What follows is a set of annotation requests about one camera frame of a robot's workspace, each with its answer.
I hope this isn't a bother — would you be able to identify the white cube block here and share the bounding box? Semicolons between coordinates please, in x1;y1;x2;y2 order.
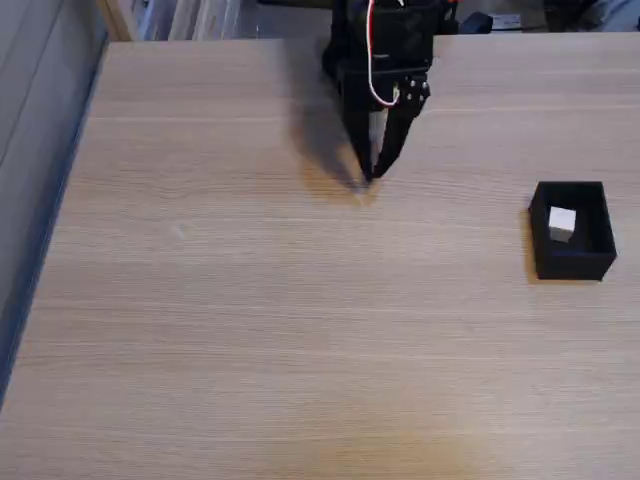
547;205;578;245

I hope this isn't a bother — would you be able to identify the black open box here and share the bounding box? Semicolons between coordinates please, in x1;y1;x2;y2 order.
529;180;619;282

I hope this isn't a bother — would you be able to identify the blue object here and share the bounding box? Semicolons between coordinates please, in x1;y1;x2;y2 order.
459;11;495;35

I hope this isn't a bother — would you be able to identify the stack of pale panels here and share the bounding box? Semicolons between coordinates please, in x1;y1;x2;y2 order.
134;0;257;42

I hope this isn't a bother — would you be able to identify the dark blue cloth bundle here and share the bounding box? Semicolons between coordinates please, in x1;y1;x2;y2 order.
543;0;640;34

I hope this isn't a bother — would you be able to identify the red white servo cable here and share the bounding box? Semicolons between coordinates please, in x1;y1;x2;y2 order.
366;0;402;108

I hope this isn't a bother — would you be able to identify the wooden frame post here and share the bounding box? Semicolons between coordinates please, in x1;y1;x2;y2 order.
96;0;135;43

